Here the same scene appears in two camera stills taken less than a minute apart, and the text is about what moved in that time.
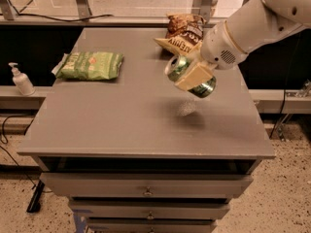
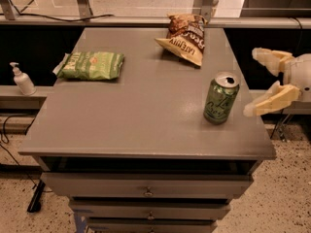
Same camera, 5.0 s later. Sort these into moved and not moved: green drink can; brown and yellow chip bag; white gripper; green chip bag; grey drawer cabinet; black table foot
Moved: green drink can; white gripper
Not moved: grey drawer cabinet; green chip bag; black table foot; brown and yellow chip bag
